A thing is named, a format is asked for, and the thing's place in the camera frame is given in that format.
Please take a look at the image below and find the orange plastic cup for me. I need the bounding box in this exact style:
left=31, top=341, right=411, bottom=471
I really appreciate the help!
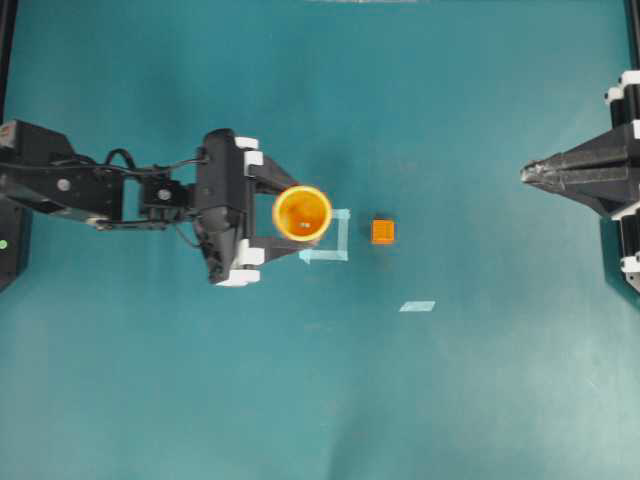
left=272, top=185, right=332, bottom=242

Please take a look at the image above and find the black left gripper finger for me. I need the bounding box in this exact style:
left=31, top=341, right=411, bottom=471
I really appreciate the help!
left=245, top=155, right=300, bottom=193
left=249, top=237, right=316, bottom=263

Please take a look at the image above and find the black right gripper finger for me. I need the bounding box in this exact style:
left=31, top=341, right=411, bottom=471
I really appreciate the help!
left=520, top=125, right=631, bottom=186
left=520, top=167, right=631, bottom=216

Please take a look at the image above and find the black frame post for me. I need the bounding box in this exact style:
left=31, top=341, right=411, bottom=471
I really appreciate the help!
left=0, top=0, right=18, bottom=119
left=624, top=0, right=640, bottom=70

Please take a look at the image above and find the light blue tape corner marker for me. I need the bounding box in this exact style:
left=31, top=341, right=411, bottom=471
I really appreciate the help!
left=298, top=209, right=351, bottom=265

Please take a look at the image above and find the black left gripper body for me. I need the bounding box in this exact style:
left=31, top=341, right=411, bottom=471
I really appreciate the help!
left=192, top=129, right=264, bottom=287

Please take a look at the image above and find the small orange cube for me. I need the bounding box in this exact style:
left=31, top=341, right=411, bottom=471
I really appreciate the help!
left=371, top=218, right=396, bottom=245

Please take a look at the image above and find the black frame post left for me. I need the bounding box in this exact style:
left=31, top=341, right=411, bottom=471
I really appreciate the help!
left=0, top=0, right=18, bottom=119

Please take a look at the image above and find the black frame post right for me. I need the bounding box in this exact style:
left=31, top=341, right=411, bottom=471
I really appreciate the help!
left=624, top=0, right=640, bottom=70

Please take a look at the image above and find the light blue tape strip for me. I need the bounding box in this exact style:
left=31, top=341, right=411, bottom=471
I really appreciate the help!
left=399, top=301, right=436, bottom=313

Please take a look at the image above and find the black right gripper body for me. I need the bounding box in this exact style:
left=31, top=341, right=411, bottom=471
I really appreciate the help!
left=605, top=70, right=639, bottom=292

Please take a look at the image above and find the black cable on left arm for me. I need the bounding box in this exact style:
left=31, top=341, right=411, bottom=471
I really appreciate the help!
left=102, top=148, right=211, bottom=177

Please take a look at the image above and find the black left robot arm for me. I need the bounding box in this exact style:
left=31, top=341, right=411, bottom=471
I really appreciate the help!
left=1, top=121, right=332, bottom=287

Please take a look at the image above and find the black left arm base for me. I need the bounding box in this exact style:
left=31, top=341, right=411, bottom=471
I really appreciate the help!
left=1, top=198, right=33, bottom=291

